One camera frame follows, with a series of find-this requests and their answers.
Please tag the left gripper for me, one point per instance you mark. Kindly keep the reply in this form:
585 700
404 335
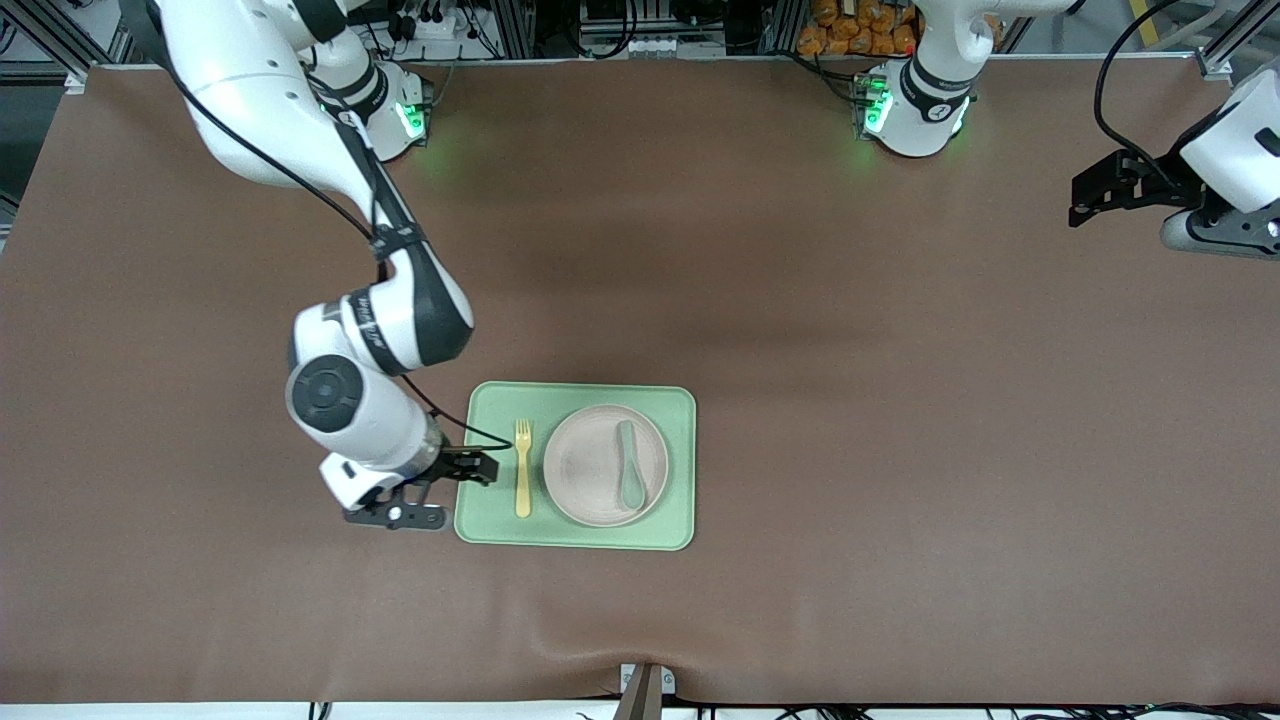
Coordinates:
1150 182

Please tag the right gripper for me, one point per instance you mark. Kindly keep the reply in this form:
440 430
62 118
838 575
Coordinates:
459 464

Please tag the yellow plastic fork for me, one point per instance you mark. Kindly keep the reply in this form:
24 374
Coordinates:
523 480

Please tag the beige round plate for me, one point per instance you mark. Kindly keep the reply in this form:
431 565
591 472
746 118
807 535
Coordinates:
590 470

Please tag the pale green plastic spoon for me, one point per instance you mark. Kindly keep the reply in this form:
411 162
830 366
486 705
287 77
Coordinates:
632 490

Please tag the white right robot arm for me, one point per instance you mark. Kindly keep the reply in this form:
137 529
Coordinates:
250 90

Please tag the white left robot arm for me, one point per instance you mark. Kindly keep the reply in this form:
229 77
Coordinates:
925 115

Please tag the light green rectangular tray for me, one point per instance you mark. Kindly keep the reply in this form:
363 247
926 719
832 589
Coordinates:
680 470

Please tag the orange snack packets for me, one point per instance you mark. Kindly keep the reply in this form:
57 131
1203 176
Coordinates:
840 30

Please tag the brown table mat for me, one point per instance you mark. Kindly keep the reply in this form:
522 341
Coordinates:
900 500

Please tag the white power strip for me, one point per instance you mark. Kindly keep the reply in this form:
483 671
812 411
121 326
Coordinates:
425 25

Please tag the aluminium frame rail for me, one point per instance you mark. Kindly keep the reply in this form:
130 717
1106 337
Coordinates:
30 68
1215 60

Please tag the grey metal mount bracket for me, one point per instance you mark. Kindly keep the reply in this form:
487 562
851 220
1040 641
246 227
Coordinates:
640 695

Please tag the aluminium frame post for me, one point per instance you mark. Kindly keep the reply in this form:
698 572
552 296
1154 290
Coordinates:
775 25
515 30

